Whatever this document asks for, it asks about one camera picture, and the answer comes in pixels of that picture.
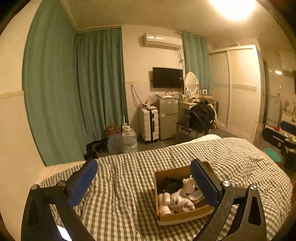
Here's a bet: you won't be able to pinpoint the blue floral tissue pack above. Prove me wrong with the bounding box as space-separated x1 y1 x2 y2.
187 189 205 205

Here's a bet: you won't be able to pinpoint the white towel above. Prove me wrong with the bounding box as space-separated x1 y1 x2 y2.
158 192 173 216

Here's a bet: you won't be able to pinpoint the teal slipper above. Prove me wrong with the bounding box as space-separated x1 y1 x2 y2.
264 148 282 163

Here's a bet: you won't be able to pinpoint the white wardrobe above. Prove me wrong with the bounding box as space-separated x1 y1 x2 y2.
209 45 264 142

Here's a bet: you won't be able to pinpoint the white crumpled socks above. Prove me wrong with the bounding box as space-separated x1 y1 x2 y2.
170 188 195 213

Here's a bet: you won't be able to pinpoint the chair with black clothes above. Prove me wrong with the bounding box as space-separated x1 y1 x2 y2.
177 100 218 135

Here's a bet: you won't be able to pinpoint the brown cardboard box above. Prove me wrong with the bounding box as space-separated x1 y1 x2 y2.
154 166 214 225

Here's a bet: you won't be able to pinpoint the grey checkered bed quilt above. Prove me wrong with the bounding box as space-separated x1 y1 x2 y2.
38 136 293 241

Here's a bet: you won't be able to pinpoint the white dressing table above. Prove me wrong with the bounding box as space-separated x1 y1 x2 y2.
178 101 197 117

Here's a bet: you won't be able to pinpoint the white oval mirror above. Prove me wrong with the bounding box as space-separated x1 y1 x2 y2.
185 72 199 95

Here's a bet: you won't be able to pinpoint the clear water jug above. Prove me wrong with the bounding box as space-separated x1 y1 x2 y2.
107 133 122 155
122 125 137 153

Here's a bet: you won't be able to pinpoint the silver mini fridge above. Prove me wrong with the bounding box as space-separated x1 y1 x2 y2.
157 98 178 140

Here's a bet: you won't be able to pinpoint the small green curtain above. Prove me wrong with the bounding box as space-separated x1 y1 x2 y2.
182 32 212 94

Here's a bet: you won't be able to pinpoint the brown patterned bag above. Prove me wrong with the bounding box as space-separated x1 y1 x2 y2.
105 125 121 137

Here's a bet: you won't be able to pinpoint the white suitcase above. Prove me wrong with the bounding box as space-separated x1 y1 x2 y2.
138 106 159 142

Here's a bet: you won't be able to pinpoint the large green curtain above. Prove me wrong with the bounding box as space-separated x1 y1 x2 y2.
22 1 128 166

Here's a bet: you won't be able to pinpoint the white air conditioner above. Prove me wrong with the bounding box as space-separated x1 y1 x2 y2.
143 33 183 50

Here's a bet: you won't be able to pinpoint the black wall television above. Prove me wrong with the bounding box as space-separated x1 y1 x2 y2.
152 67 183 88

